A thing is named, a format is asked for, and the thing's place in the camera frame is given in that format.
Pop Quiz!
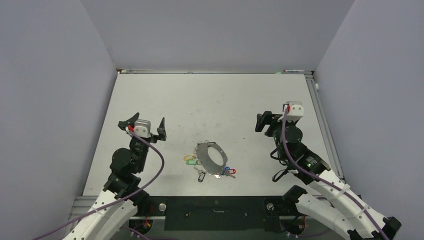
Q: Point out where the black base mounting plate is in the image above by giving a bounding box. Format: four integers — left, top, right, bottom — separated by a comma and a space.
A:
128, 195, 304, 234

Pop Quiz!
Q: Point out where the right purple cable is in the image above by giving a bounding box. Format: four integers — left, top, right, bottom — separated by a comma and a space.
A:
280, 105, 390, 240

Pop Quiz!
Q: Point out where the purple cable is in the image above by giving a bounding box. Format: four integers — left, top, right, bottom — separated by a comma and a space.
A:
31, 127, 166, 240
280, 105, 390, 240

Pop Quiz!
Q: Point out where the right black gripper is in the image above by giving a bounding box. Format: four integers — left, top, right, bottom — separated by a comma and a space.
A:
256, 110, 297, 161

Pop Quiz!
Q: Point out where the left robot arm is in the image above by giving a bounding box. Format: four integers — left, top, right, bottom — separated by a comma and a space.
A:
64, 113, 167, 240

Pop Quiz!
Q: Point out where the yellow key tag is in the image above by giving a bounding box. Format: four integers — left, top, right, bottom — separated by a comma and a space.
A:
183, 154, 196, 161

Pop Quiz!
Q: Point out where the blue key tag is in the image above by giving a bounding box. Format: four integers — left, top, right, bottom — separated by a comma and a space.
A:
221, 166, 230, 176

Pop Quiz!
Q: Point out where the key black tag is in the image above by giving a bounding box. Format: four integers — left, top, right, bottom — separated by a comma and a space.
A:
193, 166, 207, 183

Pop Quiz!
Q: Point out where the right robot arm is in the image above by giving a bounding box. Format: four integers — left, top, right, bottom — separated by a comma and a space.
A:
255, 111, 402, 240

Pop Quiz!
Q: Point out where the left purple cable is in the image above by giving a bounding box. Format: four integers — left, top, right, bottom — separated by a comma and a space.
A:
31, 127, 166, 240

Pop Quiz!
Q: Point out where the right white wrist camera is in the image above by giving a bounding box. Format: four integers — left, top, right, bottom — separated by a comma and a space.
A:
282, 101, 304, 122

